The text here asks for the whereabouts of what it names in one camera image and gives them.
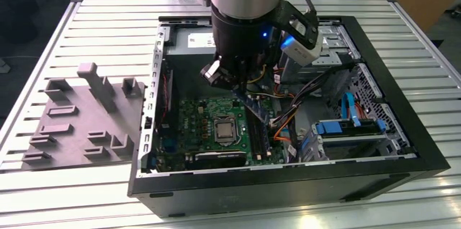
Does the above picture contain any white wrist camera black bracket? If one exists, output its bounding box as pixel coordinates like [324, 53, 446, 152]
[276, 0, 324, 67]

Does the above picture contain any black case fan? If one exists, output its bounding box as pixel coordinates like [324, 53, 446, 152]
[158, 60, 174, 113]

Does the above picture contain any orange wire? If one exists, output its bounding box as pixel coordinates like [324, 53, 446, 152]
[273, 110, 298, 143]

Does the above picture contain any grey power supply unit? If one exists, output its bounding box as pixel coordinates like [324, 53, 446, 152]
[164, 28, 237, 97]

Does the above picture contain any hard disk in blue carrier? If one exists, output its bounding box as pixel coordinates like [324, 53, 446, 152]
[312, 119, 388, 140]

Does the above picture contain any black PC case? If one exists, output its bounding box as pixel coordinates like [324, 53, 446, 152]
[126, 15, 452, 218]

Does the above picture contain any green motherboard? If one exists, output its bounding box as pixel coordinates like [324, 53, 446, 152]
[154, 95, 289, 172]

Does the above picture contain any grey metal disk bay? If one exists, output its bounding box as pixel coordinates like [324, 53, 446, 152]
[298, 119, 414, 164]

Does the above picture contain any black RAM slot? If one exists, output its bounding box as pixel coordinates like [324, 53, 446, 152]
[248, 120, 262, 161]

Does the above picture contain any grey metal drive cage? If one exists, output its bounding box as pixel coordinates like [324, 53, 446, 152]
[278, 22, 361, 84]

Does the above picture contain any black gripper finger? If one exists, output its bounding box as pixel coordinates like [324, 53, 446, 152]
[200, 60, 234, 89]
[233, 60, 268, 93]

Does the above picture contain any black graphics card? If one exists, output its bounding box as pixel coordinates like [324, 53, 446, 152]
[184, 151, 249, 171]

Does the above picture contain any red twisted fan wire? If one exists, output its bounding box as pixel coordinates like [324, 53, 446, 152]
[161, 72, 170, 122]

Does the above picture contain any black cable bundle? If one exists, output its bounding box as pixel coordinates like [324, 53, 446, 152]
[272, 63, 357, 126]

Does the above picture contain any silver CPU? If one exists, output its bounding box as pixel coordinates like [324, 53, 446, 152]
[214, 123, 234, 139]

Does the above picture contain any blue SATA cable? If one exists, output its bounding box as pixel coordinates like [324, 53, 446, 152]
[340, 92, 362, 129]

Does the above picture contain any grey plastic parts rack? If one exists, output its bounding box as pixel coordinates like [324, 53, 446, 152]
[20, 63, 148, 171]

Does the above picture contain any yellow wire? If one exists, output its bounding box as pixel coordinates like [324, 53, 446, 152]
[248, 64, 268, 85]

